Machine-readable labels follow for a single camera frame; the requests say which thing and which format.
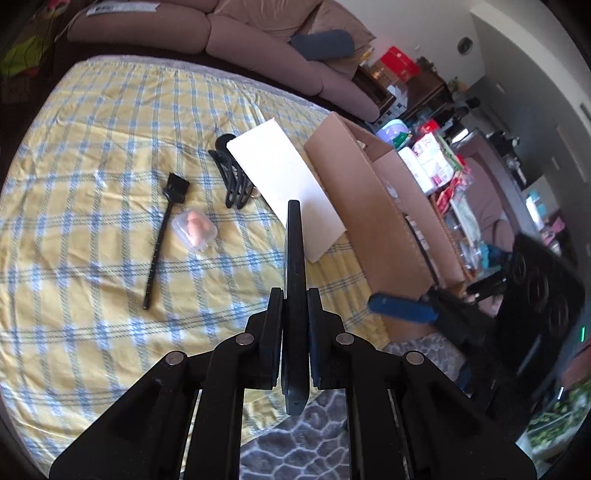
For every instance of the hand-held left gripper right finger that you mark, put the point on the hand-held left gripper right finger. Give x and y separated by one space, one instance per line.
316 344

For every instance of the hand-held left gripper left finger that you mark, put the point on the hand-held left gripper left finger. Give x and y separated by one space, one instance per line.
272 344

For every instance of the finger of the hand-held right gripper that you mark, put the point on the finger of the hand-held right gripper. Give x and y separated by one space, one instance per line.
397 308
487 288

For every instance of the cardboard box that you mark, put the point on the cardboard box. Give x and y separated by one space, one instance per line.
360 194

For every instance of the pile of colourful packages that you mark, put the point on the pile of colourful packages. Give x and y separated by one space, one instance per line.
457 203

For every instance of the brown armchair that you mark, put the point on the brown armchair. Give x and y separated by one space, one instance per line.
491 194

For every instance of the grey stone-pattern blanket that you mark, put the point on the grey stone-pattern blanket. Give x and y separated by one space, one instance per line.
295 443

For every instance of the green leafy plant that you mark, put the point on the green leafy plant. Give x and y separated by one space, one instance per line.
554 415

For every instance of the clear case with pink sponge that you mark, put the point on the clear case with pink sponge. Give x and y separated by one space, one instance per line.
194 228

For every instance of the white package with red print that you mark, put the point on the white package with red print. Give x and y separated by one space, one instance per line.
436 157

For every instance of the white flat cardboard sheet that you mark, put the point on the white flat cardboard sheet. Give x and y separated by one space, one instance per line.
286 180

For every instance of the black hair claw clip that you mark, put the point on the black hair claw clip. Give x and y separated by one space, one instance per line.
233 180

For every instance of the lavender plastic bin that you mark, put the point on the lavender plastic bin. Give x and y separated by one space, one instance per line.
392 129

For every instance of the dark wooden cabinet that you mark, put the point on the dark wooden cabinet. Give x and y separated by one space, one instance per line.
427 92

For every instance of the yellow plaid tablecloth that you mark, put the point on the yellow plaid tablecloth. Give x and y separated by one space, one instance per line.
92 230

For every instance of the red box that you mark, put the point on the red box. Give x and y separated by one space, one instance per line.
398 63

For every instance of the blue cushion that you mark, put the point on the blue cushion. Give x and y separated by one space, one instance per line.
323 45

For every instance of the mauve sofa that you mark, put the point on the mauve sofa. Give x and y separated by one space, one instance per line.
258 50

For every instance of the white paper sheet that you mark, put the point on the white paper sheet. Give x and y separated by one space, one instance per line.
122 8

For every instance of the green plastic bag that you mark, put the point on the green plastic bag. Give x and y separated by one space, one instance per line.
23 50

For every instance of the round wall fixture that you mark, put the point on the round wall fixture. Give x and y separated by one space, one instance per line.
464 45

